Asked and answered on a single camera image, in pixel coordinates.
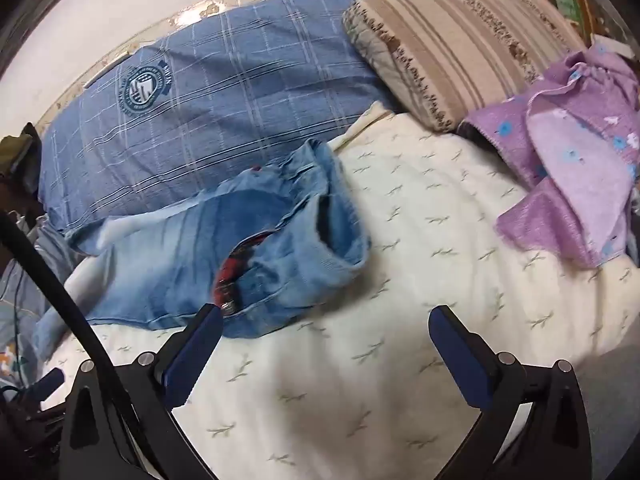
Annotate cream leaf print blanket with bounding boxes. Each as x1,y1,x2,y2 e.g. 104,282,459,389
40,100,636,480

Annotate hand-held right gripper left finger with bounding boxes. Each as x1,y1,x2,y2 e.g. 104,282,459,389
60,302,226,480

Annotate blue denim pants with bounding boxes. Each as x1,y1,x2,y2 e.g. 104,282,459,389
35,137,372,361

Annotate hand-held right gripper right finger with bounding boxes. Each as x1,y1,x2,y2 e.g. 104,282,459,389
427,304,594,480

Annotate black cable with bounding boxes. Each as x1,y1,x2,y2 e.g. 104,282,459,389
0,207,156,480

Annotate beige striped pillow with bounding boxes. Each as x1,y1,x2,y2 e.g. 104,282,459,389
342,0,588,133

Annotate grey patterned cloth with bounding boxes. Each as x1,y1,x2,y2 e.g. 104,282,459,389
0,215,76,396

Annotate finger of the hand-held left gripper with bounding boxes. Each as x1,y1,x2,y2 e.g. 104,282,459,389
22,367,67,405

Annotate dark green object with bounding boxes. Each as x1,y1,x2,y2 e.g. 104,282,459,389
0,124,42,196

